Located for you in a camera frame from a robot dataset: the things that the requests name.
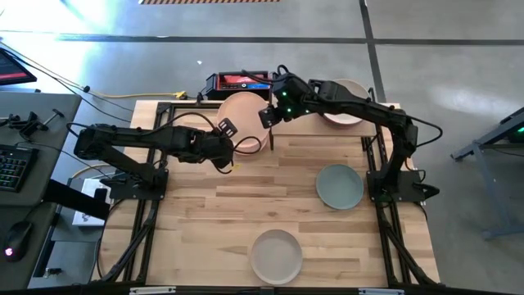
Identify pale peach plate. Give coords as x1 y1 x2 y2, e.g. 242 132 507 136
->
215 91 272 151

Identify white cream plate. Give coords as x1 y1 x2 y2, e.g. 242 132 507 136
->
322 78 370 124

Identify teal blue plate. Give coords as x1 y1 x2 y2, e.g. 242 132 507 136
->
315 163 365 211

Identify red and black toolbox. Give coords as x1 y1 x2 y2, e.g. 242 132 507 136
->
204 70 274 102

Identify beige grey plate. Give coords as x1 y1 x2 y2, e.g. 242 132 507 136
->
250 229 304 286

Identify white box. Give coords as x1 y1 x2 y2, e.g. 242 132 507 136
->
71 177 112 228

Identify black flat bar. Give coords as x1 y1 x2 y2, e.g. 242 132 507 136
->
42 179 111 221

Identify grey desk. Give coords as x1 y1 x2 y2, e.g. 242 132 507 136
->
0 90 83 290

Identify black clamp tools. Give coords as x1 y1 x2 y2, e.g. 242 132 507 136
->
0 108 66 139

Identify black backlit keyboard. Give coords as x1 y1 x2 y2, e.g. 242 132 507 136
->
0 143 40 193

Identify black computer mouse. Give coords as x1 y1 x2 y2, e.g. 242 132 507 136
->
2 220 34 263

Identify black monitor with red screen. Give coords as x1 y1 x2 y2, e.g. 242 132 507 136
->
0 46 38 87

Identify grey metal cart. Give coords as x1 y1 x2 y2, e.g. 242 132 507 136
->
449 105 524 241

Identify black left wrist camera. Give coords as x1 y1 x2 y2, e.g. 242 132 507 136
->
216 117 239 139

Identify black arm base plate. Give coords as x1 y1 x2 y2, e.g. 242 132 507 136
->
366 170 441 204
100 167 169 202

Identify black aluminium table frame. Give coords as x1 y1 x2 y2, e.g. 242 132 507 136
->
92 100 441 295

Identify yellow cable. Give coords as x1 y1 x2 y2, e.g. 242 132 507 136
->
70 162 111 180

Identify black floor cable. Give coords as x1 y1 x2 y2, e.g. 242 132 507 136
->
0 40 136 124

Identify silver metal bracket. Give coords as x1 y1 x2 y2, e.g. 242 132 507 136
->
359 288 406 295
129 285 177 295

